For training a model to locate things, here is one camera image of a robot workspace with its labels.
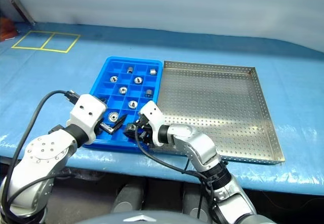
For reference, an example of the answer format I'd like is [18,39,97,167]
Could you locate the perforated steel tray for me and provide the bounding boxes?
[151,60,286,165]

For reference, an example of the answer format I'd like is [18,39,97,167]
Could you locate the grey metal bar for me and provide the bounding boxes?
[0,0,36,26]

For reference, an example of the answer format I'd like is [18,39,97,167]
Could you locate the grey robot torso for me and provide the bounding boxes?
[75,210,211,224]

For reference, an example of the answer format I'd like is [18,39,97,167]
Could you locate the yellow tape floor marking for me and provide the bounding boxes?
[11,30,81,54]

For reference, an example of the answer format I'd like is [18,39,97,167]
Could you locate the blue plastic compartment tray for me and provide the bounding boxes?
[83,56,163,154]

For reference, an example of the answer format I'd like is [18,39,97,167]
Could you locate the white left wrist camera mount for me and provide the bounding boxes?
[68,94,107,144]

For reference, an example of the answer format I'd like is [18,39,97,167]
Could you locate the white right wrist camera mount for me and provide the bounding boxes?
[139,100,169,148]

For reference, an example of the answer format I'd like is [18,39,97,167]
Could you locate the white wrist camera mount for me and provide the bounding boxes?
[68,94,107,144]
[139,100,169,148]

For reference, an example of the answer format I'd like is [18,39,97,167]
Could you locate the dark grey rounded shape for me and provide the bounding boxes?
[111,183,145,213]

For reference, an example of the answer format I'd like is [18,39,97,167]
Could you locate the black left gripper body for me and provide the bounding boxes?
[97,122,114,136]

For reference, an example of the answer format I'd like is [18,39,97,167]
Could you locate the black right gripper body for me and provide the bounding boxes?
[136,115,153,134]

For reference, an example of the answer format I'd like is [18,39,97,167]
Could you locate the orange red object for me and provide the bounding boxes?
[0,16,18,42]

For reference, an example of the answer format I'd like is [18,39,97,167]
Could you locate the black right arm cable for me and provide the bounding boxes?
[135,126,228,224]

